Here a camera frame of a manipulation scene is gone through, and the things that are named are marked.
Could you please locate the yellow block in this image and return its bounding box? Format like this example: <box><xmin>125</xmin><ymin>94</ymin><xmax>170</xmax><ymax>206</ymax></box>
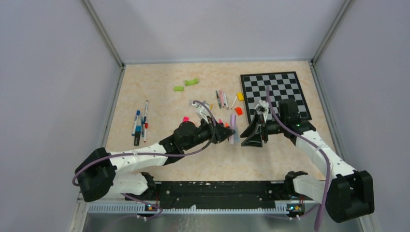
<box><xmin>236</xmin><ymin>92</ymin><xmax>244</xmax><ymax>101</ymax></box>

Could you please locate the black blue marker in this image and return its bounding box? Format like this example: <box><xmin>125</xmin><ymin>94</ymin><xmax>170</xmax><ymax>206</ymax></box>
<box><xmin>133</xmin><ymin>125</ymin><xmax>142</xmax><ymax>146</ymax></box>

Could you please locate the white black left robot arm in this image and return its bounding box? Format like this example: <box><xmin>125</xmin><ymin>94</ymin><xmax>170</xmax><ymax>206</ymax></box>
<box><xmin>72</xmin><ymin>119</ymin><xmax>235</xmax><ymax>202</ymax></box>

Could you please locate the pink translucent pen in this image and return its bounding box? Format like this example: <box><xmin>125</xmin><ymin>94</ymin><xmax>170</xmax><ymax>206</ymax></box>
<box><xmin>219</xmin><ymin>89</ymin><xmax>225</xmax><ymax>108</ymax></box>

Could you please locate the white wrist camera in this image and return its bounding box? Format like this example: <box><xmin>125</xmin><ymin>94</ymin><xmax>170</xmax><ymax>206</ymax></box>
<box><xmin>254</xmin><ymin>100</ymin><xmax>270</xmax><ymax>122</ymax></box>
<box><xmin>191</xmin><ymin>100</ymin><xmax>211</xmax><ymax>123</ymax></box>

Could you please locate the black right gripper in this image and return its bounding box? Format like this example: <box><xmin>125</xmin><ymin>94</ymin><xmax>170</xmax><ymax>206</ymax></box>
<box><xmin>240</xmin><ymin>112</ymin><xmax>286</xmax><ymax>147</ymax></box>

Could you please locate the pink pastel highlighter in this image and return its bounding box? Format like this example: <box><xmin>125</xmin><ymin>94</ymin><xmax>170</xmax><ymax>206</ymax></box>
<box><xmin>229</xmin><ymin>114</ymin><xmax>236</xmax><ymax>145</ymax></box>

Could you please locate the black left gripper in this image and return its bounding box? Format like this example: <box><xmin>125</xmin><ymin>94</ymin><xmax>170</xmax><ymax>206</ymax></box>
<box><xmin>182</xmin><ymin>116</ymin><xmax>235</xmax><ymax>151</ymax></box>

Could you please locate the black grey chessboard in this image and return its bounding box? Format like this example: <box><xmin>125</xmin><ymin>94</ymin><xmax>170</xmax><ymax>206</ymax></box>
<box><xmin>240</xmin><ymin>71</ymin><xmax>312</xmax><ymax>123</ymax></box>

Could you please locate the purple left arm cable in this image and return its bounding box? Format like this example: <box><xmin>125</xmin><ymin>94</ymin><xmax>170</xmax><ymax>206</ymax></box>
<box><xmin>72</xmin><ymin>100</ymin><xmax>217</xmax><ymax>187</ymax></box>

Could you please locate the green block left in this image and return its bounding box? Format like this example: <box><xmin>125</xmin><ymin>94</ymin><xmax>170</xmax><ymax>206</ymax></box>
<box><xmin>173</xmin><ymin>86</ymin><xmax>184</xmax><ymax>92</ymax></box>

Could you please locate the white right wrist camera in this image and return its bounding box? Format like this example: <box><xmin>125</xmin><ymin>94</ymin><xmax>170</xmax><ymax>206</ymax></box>
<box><xmin>254</xmin><ymin>100</ymin><xmax>270</xmax><ymax>122</ymax></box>

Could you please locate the blue white marker far left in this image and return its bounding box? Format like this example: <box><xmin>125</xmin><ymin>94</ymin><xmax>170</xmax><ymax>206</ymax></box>
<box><xmin>132</xmin><ymin>110</ymin><xmax>140</xmax><ymax>136</ymax></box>

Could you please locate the light blue highlighter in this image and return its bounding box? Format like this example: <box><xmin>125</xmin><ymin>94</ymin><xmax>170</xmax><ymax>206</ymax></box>
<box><xmin>234</xmin><ymin>125</ymin><xmax>240</xmax><ymax>143</ymax></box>

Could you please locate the red white thin pen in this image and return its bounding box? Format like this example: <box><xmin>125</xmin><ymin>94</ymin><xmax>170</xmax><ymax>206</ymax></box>
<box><xmin>143</xmin><ymin>100</ymin><xmax>149</xmax><ymax>143</ymax></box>

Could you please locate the blue thin pen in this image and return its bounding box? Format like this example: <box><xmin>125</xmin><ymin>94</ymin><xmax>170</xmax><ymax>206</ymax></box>
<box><xmin>141</xmin><ymin>116</ymin><xmax>146</xmax><ymax>138</ymax></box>

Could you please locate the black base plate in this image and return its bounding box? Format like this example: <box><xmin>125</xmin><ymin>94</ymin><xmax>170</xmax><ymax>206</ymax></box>
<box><xmin>127</xmin><ymin>181</ymin><xmax>306</xmax><ymax>209</ymax></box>

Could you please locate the green block right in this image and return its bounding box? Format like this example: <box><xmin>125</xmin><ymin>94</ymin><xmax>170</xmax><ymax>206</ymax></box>
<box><xmin>184</xmin><ymin>78</ymin><xmax>199</xmax><ymax>86</ymax></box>

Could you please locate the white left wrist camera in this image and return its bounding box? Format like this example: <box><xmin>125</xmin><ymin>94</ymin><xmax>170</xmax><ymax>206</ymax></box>
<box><xmin>191</xmin><ymin>100</ymin><xmax>211</xmax><ymax>123</ymax></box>

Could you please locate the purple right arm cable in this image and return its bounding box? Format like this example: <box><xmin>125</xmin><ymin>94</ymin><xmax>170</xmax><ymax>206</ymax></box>
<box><xmin>265</xmin><ymin>85</ymin><xmax>331</xmax><ymax>230</ymax></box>

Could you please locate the green block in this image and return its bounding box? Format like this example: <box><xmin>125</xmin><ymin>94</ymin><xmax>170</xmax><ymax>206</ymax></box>
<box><xmin>173</xmin><ymin>86</ymin><xmax>184</xmax><ymax>92</ymax></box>
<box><xmin>184</xmin><ymin>78</ymin><xmax>199</xmax><ymax>86</ymax></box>

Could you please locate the orange red block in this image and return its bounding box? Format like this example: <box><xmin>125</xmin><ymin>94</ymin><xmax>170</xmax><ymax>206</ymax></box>
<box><xmin>234</xmin><ymin>107</ymin><xmax>243</xmax><ymax>116</ymax></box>

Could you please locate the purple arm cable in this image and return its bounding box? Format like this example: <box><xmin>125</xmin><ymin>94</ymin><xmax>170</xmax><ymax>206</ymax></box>
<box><xmin>265</xmin><ymin>85</ymin><xmax>331</xmax><ymax>230</ymax></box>
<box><xmin>72</xmin><ymin>100</ymin><xmax>217</xmax><ymax>187</ymax></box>

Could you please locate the green thin pen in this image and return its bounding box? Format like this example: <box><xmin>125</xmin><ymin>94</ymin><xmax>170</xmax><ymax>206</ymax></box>
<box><xmin>215</xmin><ymin>90</ymin><xmax>222</xmax><ymax>109</ymax></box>

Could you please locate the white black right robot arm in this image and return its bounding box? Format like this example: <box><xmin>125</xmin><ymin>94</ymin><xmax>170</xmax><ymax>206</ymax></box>
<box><xmin>241</xmin><ymin>99</ymin><xmax>375</xmax><ymax>224</ymax></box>

